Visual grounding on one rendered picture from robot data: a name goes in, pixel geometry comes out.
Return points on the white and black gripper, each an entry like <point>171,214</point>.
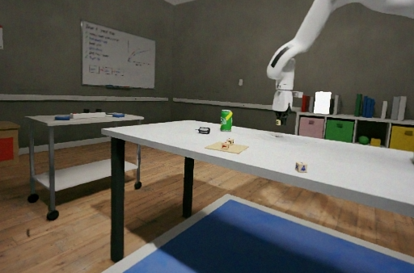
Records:
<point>282,101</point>

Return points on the tan square mat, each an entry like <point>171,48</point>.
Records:
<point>232,149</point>

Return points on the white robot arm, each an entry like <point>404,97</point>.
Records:
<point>312,25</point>

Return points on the green and yellow drink can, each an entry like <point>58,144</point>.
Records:
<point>226,120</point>

